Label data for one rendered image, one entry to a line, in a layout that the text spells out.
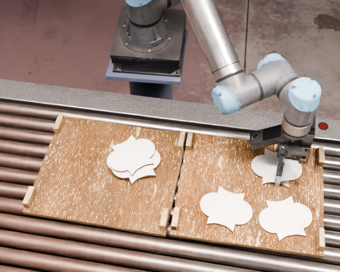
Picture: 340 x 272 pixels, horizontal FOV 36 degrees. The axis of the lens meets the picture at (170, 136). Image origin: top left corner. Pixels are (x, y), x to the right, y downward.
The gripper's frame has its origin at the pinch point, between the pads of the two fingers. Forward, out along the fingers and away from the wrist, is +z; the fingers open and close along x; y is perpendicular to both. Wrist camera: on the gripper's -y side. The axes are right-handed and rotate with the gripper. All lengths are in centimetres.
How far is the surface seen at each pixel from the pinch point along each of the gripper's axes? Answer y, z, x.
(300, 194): 7.3, 0.5, -7.6
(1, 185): -79, 3, -17
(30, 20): -150, 96, 155
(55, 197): -62, 1, -19
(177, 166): -28.6, 0.8, -3.5
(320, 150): 12.2, -2.2, 6.4
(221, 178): -15.5, 0.7, -5.7
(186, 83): -42, 95, 115
